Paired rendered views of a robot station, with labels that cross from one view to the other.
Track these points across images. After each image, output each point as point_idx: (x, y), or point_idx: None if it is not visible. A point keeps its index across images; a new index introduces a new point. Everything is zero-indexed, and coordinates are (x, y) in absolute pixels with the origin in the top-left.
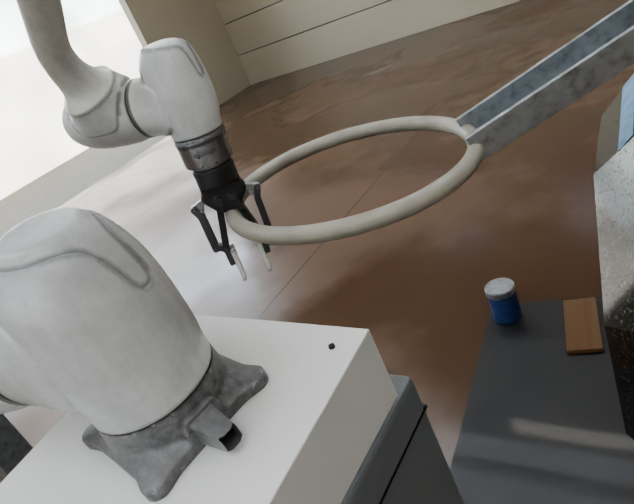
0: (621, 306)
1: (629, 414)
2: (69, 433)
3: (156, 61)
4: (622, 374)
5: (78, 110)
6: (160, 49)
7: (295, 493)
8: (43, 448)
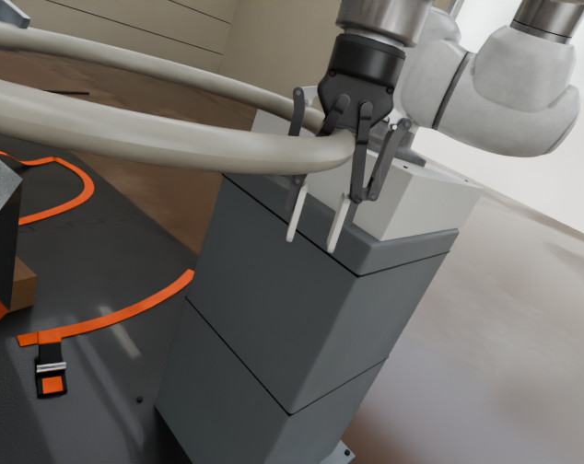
0: None
1: None
2: (442, 175)
3: None
4: None
5: None
6: None
7: None
8: (457, 180)
